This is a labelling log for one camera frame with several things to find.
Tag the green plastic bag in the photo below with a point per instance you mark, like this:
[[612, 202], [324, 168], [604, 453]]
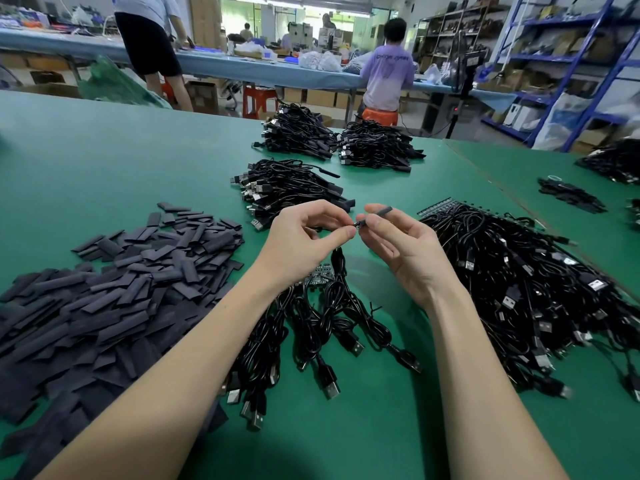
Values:
[[120, 85]]

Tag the person's left forearm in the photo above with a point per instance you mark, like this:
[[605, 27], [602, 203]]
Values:
[[150, 395]]

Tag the black sleeve piece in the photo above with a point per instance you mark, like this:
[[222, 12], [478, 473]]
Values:
[[378, 213]]

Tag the person's left hand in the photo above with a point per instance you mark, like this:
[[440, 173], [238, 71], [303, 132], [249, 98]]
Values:
[[298, 245]]

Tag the red plastic stool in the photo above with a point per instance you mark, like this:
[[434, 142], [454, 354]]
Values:
[[260, 101]]

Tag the orange plastic stool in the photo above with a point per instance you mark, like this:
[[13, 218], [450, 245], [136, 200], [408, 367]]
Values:
[[380, 117]]

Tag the person's right forearm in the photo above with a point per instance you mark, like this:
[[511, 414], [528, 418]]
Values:
[[495, 395]]

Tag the person's right hand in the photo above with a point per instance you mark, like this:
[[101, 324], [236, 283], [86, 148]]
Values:
[[415, 255]]

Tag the black tripod stand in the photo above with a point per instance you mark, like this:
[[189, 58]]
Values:
[[465, 70]]

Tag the open cardboard box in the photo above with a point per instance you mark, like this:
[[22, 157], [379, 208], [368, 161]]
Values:
[[50, 91]]

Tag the dark storage shelf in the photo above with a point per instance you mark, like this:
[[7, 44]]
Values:
[[455, 30]]

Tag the pile of black sleeve strips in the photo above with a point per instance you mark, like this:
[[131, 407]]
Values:
[[100, 310]]

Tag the long blue work table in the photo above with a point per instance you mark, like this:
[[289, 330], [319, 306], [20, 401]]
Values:
[[60, 43]]

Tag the small upright cardboard box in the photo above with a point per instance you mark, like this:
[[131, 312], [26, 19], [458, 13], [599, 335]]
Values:
[[203, 97]]

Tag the blue metal shelving rack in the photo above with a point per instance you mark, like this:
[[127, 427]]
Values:
[[555, 20]]

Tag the white plastic bag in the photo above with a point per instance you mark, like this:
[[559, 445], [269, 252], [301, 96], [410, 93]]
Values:
[[560, 125]]

